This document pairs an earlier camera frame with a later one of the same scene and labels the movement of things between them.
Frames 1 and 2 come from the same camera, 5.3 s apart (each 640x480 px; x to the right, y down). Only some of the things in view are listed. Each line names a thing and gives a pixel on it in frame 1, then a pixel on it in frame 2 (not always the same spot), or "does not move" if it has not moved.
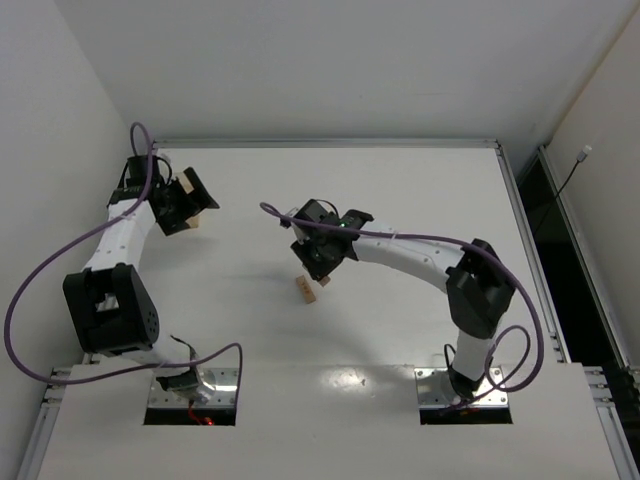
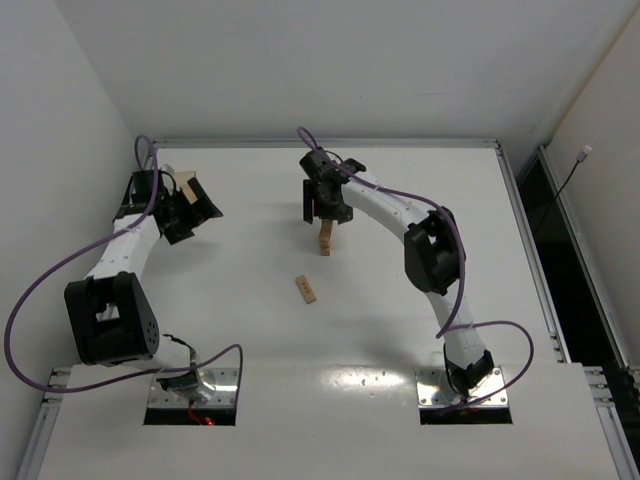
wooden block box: (184, 181) does not move
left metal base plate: (225, 394) does not move
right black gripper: (316, 255) → (326, 212)
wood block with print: (306, 289) does not move
